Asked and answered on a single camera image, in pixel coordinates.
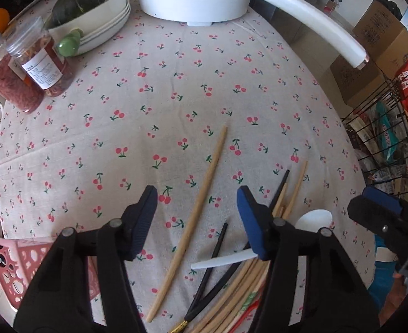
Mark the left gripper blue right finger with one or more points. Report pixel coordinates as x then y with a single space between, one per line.
256 219

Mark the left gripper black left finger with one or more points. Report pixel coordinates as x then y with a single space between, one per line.
137 219

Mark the white plastic spoon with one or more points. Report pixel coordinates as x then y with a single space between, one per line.
311 221

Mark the disposable chopsticks pair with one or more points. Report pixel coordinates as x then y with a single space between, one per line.
253 296

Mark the long light wooden chopstick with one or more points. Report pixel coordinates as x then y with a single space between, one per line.
190 227

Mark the bundle wooden chopstick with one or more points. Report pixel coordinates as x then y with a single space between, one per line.
248 280

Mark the black chopstick gold tip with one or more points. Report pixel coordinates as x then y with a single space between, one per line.
199 303

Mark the pink perforated utensil basket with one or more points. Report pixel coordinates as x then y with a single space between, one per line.
50 275

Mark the red plastic spoon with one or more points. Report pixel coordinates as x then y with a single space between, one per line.
253 306

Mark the person right hand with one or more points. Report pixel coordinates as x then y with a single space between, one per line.
394 298

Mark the blue plastic stool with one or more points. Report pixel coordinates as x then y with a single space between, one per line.
385 263

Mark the teal snack bag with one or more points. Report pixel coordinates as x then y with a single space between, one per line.
385 134

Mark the cherry print tablecloth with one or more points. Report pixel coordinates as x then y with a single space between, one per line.
147 108

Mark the labelled glass spice jar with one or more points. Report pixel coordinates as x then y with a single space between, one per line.
34 49

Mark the stacked white bowls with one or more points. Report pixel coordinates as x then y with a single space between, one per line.
97 26

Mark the cardboard box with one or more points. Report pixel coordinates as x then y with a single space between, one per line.
386 41

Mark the glass jar red grains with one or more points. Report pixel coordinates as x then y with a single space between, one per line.
16 86

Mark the dark green squash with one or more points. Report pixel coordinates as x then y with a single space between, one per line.
67 10

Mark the black wire storage rack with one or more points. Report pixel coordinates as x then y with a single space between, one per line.
361 124

